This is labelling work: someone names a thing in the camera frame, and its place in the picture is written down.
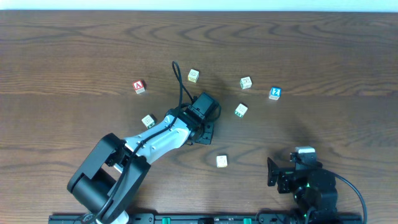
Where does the red letter A block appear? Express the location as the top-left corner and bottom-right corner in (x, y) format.
(132, 80), (146, 94)

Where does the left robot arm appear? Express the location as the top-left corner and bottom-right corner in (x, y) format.
(67, 101), (221, 223)

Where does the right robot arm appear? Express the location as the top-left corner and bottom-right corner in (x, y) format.
(267, 153), (342, 223)

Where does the plain wooden block front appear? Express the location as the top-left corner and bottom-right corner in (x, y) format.
(216, 155), (228, 168)

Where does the yellow-edged wooden block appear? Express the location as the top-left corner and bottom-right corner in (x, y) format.
(188, 69), (200, 83)

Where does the green block centre right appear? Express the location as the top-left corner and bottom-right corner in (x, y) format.
(234, 103), (248, 118)

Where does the green block left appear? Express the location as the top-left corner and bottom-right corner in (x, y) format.
(142, 114), (157, 129)

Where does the green picture block upper right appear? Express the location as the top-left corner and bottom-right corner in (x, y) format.
(239, 77), (252, 90)

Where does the blue number 2 block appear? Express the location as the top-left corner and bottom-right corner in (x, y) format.
(269, 87), (282, 100)

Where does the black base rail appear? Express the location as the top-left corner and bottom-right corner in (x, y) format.
(48, 213), (363, 224)

